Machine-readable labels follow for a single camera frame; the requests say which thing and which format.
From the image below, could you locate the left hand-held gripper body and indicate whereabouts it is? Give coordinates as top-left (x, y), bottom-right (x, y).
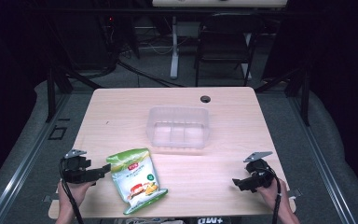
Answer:
top-left (60, 148), bottom-right (93, 185)

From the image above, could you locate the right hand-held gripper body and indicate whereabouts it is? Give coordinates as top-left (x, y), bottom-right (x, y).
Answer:
top-left (242, 151), bottom-right (276, 191)

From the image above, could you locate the green and white snack bag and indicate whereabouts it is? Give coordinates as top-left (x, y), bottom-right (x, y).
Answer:
top-left (105, 147), bottom-right (169, 216)

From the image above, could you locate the clear plastic container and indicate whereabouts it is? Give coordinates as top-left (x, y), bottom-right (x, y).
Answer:
top-left (145, 105), bottom-right (212, 149)

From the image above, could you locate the person's left hand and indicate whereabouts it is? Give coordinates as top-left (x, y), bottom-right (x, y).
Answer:
top-left (57, 180), bottom-right (97, 216)

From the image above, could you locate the person's right hand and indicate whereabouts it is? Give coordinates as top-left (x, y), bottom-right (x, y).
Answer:
top-left (255, 176), bottom-right (289, 213)

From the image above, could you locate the person's printed clothing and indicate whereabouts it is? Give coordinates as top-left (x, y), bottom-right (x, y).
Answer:
top-left (114, 217), bottom-right (231, 224)

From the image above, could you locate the black metal chair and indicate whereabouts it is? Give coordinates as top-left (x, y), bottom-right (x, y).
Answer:
top-left (194, 12), bottom-right (257, 88)

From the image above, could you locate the white desk leg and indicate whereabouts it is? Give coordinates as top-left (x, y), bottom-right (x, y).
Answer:
top-left (169, 15), bottom-right (182, 80)

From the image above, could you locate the grey metal table bracket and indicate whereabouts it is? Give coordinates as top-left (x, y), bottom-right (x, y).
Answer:
top-left (42, 192), bottom-right (60, 203)
top-left (287, 188), bottom-right (303, 199)

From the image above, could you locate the aluminium floor rail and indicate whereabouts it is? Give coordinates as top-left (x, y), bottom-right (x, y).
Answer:
top-left (287, 94), bottom-right (358, 224)
top-left (0, 92), bottom-right (73, 224)

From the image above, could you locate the black metal stand post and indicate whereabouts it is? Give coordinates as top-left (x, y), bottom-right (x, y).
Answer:
top-left (300, 66), bottom-right (311, 127)
top-left (45, 65), bottom-right (58, 123)

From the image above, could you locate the black floor cable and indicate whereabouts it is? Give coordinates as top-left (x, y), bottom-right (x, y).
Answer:
top-left (116, 59), bottom-right (186, 89)

